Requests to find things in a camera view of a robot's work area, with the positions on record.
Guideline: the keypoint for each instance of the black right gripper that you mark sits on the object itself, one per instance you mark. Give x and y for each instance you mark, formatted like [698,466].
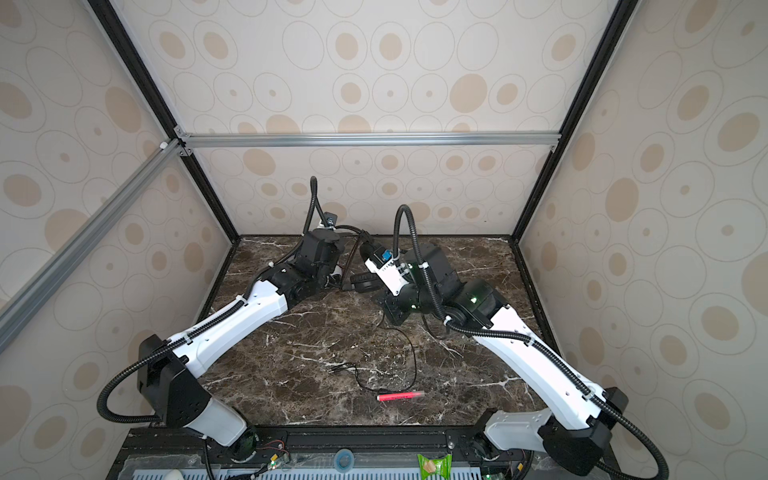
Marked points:
[392,315]

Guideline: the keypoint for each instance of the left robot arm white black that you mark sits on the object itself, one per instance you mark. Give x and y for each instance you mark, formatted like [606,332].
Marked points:
[168,371]

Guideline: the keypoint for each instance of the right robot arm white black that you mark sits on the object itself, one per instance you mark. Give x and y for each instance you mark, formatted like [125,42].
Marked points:
[576,427]

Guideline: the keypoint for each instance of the pink marker pen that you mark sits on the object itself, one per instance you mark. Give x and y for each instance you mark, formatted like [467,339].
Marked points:
[399,396]

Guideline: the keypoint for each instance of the green snack packet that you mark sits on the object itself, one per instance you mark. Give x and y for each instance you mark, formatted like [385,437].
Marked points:
[440,468]

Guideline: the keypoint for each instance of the blue tape roll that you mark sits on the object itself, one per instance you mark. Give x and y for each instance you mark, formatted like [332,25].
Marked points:
[344,461]

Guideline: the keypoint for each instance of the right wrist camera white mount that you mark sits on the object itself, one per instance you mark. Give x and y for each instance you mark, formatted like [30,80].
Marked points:
[383,264]

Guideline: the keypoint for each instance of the aluminium back rail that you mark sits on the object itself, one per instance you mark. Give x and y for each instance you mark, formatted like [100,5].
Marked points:
[378,139]

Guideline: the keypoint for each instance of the aluminium rail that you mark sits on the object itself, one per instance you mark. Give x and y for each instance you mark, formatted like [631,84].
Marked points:
[378,139]
[39,289]

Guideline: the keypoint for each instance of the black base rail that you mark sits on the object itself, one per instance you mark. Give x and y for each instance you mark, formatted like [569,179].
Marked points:
[307,452]

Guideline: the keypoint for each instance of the black corner frame post right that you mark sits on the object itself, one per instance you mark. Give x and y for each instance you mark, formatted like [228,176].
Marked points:
[605,49]

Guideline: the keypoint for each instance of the black corner frame post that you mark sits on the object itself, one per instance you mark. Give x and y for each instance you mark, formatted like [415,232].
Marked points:
[107,16]
[605,49]

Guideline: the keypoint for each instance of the aluminium left rail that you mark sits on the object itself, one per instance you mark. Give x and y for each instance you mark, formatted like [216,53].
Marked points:
[39,289]

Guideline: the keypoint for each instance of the black corner frame post left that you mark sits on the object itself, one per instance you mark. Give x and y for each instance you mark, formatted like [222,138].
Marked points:
[107,16]

